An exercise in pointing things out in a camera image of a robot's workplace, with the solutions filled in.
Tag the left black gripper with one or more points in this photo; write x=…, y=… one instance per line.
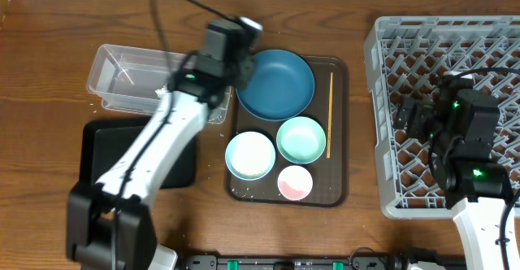
x=244, y=72

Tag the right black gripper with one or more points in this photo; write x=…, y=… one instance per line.
x=422, y=109

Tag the white tissue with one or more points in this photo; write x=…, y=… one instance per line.
x=161, y=92

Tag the small pink white cup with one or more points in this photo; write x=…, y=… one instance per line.
x=295, y=183

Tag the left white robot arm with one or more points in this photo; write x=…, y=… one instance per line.
x=109, y=224

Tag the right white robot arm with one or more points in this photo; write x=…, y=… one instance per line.
x=459, y=128

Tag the grey plastic dishwasher rack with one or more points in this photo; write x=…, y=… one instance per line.
x=405, y=55

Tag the dark blue plate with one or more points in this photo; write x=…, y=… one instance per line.
x=281, y=87

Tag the wooden chopstick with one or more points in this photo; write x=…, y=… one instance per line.
x=329, y=116

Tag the light blue white bowl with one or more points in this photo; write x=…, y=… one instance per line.
x=250, y=156

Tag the clear plastic bin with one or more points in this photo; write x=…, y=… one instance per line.
x=126, y=77

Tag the mint green bowl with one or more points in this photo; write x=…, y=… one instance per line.
x=301, y=140

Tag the brown plastic serving tray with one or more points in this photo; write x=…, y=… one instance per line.
x=330, y=176

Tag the black plastic tray bin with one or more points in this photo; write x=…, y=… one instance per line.
x=105, y=141

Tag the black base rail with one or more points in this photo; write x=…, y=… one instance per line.
x=363, y=262

